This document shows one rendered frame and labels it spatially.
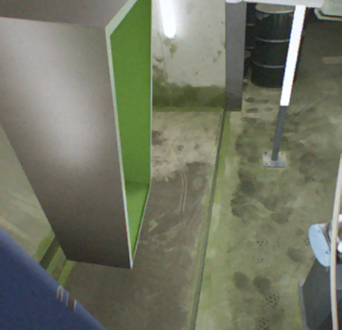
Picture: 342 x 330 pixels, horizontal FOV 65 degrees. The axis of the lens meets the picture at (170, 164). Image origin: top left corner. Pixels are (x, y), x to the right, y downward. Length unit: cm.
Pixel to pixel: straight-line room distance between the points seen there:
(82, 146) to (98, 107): 16
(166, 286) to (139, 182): 70
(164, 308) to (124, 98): 126
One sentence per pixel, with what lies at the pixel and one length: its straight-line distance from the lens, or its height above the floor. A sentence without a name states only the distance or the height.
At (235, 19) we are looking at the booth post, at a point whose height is 99.
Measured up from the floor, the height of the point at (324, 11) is 162.
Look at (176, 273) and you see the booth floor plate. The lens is 193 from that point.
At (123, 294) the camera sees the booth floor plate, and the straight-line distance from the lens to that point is 196.
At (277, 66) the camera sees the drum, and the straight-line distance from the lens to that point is 353.
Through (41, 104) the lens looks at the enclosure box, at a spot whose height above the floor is 146.
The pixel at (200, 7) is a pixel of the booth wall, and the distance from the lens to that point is 284.
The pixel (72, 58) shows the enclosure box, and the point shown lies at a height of 158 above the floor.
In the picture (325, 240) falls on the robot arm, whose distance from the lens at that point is 110.
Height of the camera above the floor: 179
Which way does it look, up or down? 43 degrees down
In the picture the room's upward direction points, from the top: 11 degrees counter-clockwise
